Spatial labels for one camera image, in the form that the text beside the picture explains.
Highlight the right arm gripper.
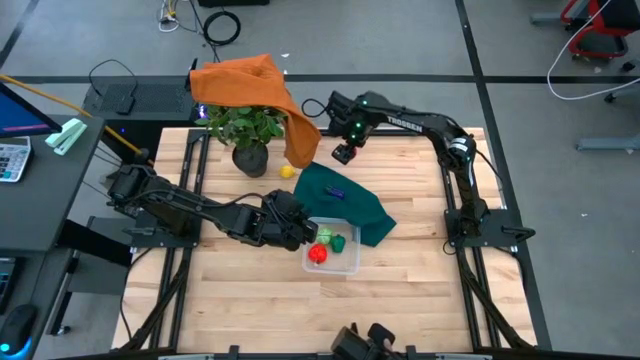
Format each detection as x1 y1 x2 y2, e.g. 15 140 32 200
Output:
327 91 370 166

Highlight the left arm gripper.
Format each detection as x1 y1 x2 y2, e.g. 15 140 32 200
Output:
259 188 320 252

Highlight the red round toy fruit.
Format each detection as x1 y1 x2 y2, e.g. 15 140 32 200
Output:
307 243 329 265

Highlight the clear plastic tupperware container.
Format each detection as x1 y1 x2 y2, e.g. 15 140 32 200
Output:
301 216 362 276

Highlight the dark green cloth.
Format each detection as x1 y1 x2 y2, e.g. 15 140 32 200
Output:
292 161 398 248

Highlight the green plant in black pot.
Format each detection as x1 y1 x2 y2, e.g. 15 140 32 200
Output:
194 103 289 179

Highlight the orange cloth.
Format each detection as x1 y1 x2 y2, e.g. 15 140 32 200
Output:
188 53 323 170

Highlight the black computer case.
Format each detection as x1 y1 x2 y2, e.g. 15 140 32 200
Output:
82 74 201 166

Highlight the mint green stapler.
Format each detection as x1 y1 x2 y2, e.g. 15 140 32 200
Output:
44 117 89 157

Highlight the black desk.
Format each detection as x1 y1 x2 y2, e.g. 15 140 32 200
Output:
0 113 106 360

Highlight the red and black chair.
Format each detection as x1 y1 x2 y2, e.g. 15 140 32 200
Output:
559 0 640 61

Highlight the grey desk calculator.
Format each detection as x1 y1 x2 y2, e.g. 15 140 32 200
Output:
0 135 32 184

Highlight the black computer mouse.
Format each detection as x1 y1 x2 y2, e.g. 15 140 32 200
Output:
0 303 39 357

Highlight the black keyboard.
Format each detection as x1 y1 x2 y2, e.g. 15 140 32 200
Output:
0 257 19 314

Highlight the computer monitor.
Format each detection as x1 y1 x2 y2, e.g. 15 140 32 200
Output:
0 81 64 140

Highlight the black aluminium table frame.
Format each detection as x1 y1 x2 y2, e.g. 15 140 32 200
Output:
112 127 554 360

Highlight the coiled black cable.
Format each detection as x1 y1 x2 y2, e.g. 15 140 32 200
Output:
202 9 243 47

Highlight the white floor cable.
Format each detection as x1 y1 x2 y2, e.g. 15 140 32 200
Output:
546 0 640 101

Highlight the white and yellow cable bundle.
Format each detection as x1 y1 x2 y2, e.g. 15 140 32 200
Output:
157 0 196 34

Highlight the thin black cable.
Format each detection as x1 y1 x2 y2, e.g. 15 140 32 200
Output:
88 58 139 97

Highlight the yellow hose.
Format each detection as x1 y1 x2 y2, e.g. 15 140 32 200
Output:
0 73 146 156

